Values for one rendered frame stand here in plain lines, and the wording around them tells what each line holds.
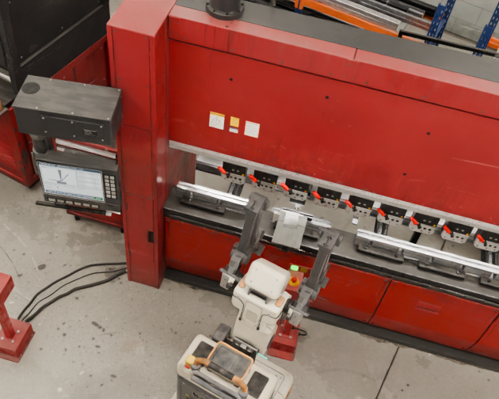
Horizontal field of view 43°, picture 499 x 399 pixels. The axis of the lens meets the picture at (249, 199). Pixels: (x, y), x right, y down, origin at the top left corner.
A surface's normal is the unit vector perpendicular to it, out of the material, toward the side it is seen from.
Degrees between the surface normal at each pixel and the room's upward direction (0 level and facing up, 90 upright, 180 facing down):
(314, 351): 0
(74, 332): 0
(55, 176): 90
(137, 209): 90
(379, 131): 90
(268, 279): 48
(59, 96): 0
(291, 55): 90
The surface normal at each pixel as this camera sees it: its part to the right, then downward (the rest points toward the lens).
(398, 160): -0.25, 0.73
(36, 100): 0.10, -0.64
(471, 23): -0.48, 0.64
